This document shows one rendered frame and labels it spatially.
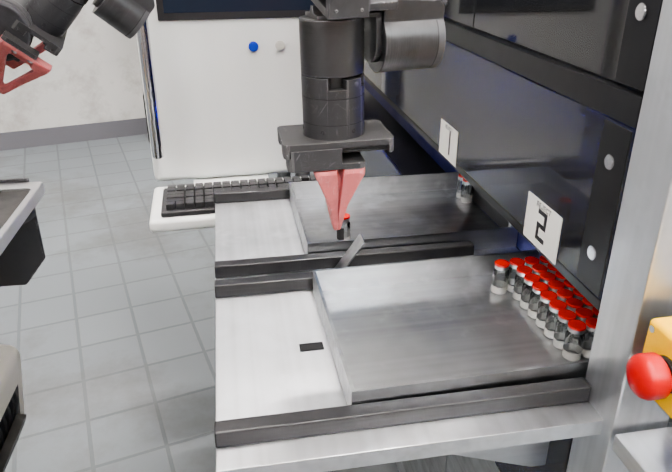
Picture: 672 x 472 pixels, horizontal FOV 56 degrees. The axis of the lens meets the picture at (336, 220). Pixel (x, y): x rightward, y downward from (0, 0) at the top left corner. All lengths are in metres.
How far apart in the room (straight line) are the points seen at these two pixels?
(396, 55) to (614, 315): 0.34
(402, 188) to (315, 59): 0.71
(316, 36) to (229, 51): 0.93
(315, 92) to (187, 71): 0.94
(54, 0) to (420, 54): 0.53
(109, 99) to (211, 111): 3.27
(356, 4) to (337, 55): 0.05
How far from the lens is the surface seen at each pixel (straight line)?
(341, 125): 0.57
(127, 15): 0.94
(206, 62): 1.48
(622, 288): 0.67
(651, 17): 0.64
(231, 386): 0.74
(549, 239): 0.78
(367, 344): 0.79
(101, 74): 4.71
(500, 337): 0.83
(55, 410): 2.21
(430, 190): 1.25
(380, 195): 1.22
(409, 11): 0.58
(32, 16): 0.95
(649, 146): 0.62
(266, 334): 0.82
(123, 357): 2.35
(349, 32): 0.55
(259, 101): 1.50
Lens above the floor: 1.34
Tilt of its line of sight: 25 degrees down
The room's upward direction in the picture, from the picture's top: straight up
